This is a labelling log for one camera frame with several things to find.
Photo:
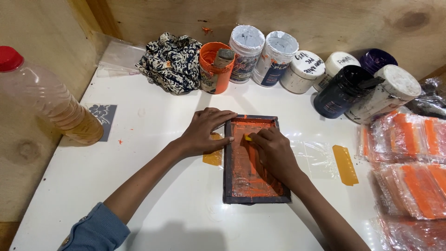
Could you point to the purple paint jar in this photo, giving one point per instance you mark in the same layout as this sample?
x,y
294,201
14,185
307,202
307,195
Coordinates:
x,y
376,59

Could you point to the black stirring stick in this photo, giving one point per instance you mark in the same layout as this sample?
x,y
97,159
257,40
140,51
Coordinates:
x,y
372,83

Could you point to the black plastic bag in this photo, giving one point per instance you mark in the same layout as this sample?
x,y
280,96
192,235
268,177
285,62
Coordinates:
x,y
430,99

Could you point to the blue sleeve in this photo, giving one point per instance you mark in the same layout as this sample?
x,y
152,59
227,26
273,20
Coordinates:
x,y
96,230

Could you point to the orange paint jar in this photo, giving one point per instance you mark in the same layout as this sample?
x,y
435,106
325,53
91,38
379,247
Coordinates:
x,y
212,78

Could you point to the crumpled clear plastic bag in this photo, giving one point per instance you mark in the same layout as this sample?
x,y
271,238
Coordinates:
x,y
120,57

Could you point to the dark screen printing frame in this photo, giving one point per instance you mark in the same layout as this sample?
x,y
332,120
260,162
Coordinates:
x,y
244,177

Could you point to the flat clear plastic bag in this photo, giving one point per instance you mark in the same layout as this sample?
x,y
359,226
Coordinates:
x,y
315,158

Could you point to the stack of orange wrapped packets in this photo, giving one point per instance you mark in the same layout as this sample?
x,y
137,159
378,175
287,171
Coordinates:
x,y
414,190
404,137
414,235

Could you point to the person's right hand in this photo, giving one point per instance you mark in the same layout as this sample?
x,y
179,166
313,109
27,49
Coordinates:
x,y
277,153

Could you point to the open white paint jar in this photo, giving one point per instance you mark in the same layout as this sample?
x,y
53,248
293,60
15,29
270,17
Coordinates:
x,y
245,52
275,59

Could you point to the black paint jar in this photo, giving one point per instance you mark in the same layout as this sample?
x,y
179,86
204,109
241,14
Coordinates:
x,y
339,94

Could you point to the yellow plastic sheet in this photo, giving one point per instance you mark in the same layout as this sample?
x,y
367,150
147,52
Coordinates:
x,y
213,158

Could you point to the person's left hand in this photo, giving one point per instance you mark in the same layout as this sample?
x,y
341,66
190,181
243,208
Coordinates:
x,y
200,134

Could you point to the grey floral printed card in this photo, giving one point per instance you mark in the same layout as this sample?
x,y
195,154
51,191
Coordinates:
x,y
104,116

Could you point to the small yellow squeegee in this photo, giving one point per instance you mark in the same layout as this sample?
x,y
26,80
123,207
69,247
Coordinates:
x,y
247,137

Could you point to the stained white lidded jar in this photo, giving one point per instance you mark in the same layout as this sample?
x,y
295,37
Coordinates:
x,y
390,92

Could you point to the plastic bottle with red cap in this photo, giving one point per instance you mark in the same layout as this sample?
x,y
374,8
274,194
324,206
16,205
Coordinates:
x,y
48,99

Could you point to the long yellow plastic squeegee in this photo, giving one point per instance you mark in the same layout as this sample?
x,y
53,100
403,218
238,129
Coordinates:
x,y
345,165

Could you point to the navy white patterned cloth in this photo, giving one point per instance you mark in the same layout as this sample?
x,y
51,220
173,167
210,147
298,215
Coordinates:
x,y
170,62

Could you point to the wooden stirring stick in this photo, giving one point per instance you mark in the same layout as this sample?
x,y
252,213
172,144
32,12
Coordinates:
x,y
223,57

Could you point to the white jar with handwritten lid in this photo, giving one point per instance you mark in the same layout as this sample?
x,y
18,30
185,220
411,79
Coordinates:
x,y
301,71
336,64

